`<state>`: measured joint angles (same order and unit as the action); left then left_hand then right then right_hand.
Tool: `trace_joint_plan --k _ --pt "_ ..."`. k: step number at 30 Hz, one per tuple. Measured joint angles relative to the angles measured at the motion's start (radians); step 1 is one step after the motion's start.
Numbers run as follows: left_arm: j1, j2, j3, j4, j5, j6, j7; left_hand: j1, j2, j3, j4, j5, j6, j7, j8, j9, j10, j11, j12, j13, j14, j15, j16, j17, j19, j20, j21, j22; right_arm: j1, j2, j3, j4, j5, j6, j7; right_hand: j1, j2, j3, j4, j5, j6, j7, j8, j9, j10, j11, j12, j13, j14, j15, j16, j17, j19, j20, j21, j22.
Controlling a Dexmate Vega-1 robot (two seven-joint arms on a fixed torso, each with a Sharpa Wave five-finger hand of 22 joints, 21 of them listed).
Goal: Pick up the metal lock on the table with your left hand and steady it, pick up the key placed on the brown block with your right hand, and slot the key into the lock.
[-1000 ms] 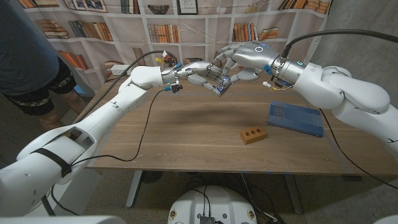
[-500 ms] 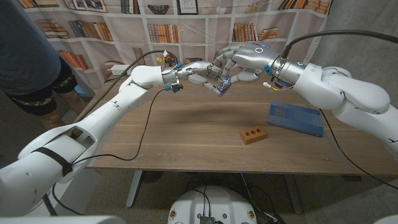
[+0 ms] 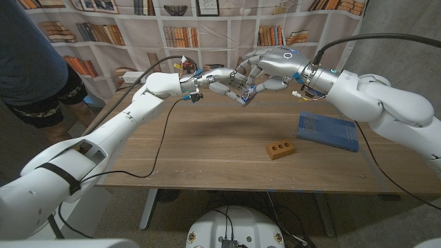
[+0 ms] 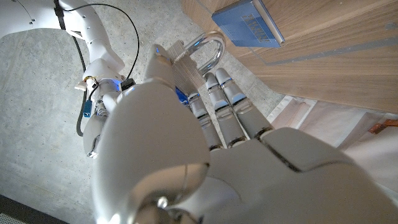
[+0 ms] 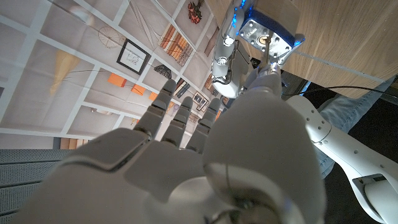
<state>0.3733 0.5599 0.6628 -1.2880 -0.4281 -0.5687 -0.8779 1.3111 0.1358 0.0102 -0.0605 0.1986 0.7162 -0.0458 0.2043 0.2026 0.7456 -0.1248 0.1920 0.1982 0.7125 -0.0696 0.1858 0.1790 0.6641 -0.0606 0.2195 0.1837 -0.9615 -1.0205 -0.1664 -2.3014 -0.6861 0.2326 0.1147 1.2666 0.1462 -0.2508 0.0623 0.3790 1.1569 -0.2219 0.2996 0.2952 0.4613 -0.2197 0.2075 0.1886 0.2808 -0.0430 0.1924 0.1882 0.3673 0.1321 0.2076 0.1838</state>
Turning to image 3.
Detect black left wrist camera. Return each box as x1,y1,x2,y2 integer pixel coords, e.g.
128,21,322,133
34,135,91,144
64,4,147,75
188,91,205,104

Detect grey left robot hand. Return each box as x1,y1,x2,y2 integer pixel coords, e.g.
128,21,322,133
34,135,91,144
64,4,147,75
194,67,258,107

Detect blue book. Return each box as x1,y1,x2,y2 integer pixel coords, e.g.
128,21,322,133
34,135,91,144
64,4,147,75
296,110,360,153

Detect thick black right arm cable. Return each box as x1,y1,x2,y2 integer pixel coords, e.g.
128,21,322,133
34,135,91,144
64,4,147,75
311,32,441,66

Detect blue floor object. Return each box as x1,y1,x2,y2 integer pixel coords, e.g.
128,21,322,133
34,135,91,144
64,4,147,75
84,94,106,108

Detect brown block with holes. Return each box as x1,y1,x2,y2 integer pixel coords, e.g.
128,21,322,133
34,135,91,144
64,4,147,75
265,138,296,161

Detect white table leg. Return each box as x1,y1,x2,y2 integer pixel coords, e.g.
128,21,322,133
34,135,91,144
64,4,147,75
139,188,159,231

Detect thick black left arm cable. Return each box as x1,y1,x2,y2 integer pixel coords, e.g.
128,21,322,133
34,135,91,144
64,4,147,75
84,54,199,135

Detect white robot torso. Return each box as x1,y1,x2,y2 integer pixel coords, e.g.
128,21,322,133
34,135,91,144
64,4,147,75
185,205,286,248

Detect white power strip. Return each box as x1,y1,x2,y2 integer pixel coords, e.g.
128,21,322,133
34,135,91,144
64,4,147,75
122,71,145,84

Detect metal padlock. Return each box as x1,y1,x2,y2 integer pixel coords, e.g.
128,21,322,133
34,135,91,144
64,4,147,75
240,88,258,107

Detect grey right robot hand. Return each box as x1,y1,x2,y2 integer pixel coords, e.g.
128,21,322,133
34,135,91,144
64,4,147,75
237,47,311,92

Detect black cable strap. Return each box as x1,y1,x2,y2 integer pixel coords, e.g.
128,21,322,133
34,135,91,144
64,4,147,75
36,162,82,196

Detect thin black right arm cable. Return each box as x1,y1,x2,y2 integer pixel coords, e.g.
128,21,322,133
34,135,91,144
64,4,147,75
353,121,441,211

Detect grey table leg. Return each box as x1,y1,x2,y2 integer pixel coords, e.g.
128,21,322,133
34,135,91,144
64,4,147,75
315,192,336,238

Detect printed bookshelf backdrop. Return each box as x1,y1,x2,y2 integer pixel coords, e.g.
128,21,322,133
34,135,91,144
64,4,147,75
13,0,368,104

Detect person in dark shorts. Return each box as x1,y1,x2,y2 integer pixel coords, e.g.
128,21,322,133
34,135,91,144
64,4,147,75
0,0,97,145

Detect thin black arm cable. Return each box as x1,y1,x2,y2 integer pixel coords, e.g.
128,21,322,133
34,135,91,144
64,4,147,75
353,121,441,211
57,99,183,239

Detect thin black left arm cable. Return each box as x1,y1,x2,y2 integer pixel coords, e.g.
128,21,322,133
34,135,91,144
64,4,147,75
57,99,183,239

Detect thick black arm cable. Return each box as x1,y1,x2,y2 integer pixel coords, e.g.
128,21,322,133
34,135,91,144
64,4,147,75
311,32,441,66
84,54,199,135

